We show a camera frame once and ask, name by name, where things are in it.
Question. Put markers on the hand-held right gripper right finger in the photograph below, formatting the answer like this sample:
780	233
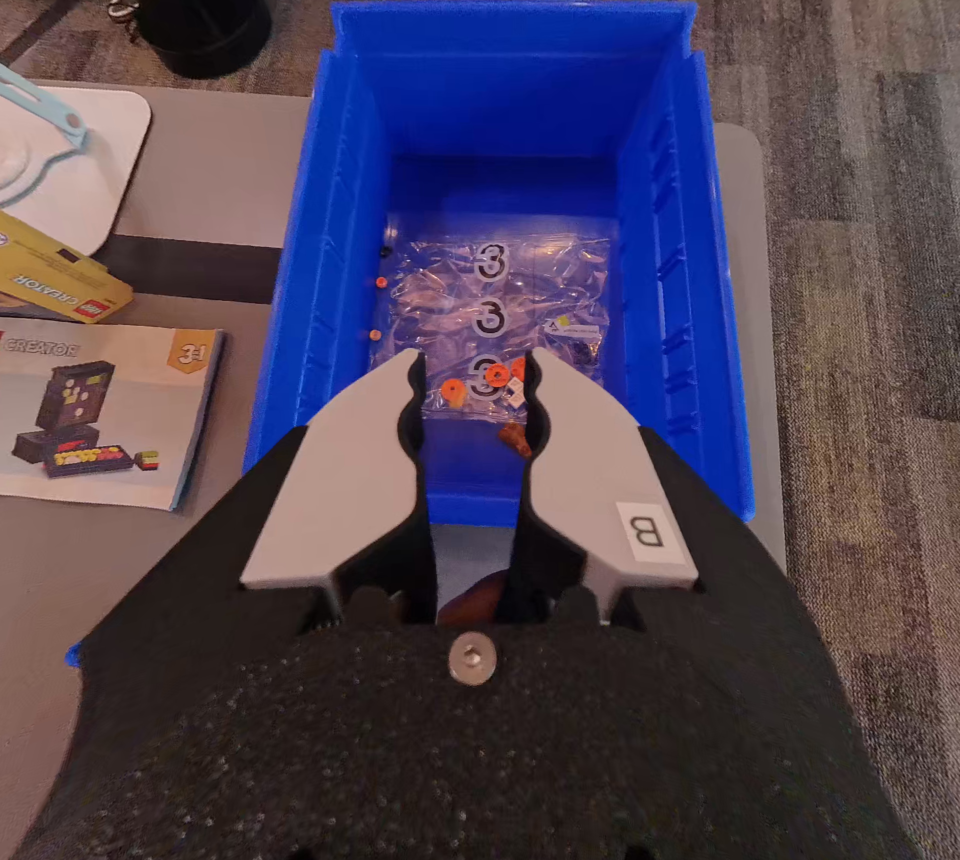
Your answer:
592	470

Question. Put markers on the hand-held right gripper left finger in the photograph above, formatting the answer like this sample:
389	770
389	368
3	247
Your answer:
352	470

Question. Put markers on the brown toy piece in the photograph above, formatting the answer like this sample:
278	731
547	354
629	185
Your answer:
516	440

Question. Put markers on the clear numbered plastic bag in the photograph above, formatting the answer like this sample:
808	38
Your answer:
442	290

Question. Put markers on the blue plastic bin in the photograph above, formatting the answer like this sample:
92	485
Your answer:
510	110

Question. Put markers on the orange round toy piece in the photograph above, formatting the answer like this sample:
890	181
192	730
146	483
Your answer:
452	391
496	374

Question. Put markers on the toy instruction booklet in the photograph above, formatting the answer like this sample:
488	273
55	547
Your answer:
112	410

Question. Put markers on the yellow toy box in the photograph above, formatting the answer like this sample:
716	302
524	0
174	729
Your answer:
52	275

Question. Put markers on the white tray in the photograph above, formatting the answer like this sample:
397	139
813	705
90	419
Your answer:
105	155

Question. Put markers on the black waste bin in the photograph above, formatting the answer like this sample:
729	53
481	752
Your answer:
206	20

